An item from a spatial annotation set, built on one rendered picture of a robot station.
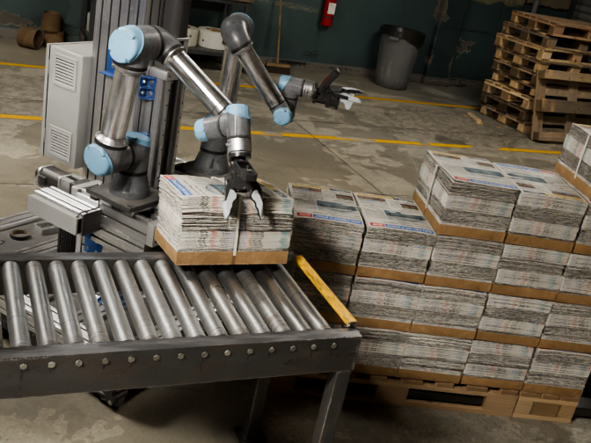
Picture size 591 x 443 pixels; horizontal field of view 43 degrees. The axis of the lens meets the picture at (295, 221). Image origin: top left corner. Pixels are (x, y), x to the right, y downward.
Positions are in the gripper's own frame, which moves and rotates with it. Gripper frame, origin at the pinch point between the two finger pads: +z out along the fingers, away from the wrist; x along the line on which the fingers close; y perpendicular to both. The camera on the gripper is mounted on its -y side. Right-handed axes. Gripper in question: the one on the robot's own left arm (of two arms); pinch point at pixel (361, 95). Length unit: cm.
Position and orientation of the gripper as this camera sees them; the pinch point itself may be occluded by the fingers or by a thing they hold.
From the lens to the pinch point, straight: 319.0
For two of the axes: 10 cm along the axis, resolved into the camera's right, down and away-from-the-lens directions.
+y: -1.7, 8.5, 5.0
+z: 9.8, 2.2, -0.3
